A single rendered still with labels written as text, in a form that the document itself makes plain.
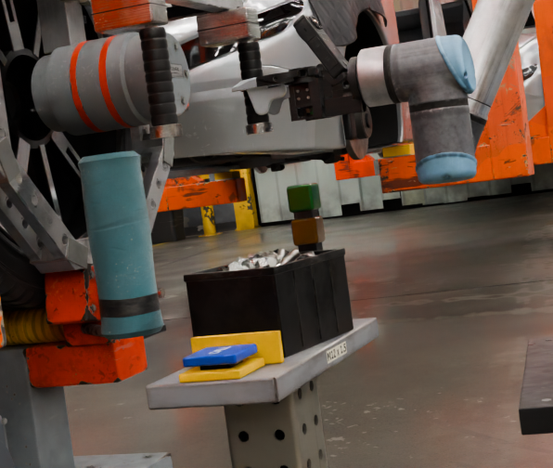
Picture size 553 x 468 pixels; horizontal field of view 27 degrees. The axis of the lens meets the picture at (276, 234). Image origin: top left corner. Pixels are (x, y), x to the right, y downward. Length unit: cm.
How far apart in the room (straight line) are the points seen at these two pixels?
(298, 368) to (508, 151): 392
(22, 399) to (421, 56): 82
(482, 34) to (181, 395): 82
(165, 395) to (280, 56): 309
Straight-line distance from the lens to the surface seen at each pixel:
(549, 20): 722
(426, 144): 176
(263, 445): 152
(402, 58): 177
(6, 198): 168
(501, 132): 528
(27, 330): 189
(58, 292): 178
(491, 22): 190
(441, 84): 176
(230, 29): 189
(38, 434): 190
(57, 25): 183
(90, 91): 175
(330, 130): 453
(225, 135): 437
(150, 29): 157
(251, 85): 185
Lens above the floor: 68
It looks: 3 degrees down
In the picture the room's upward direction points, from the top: 8 degrees counter-clockwise
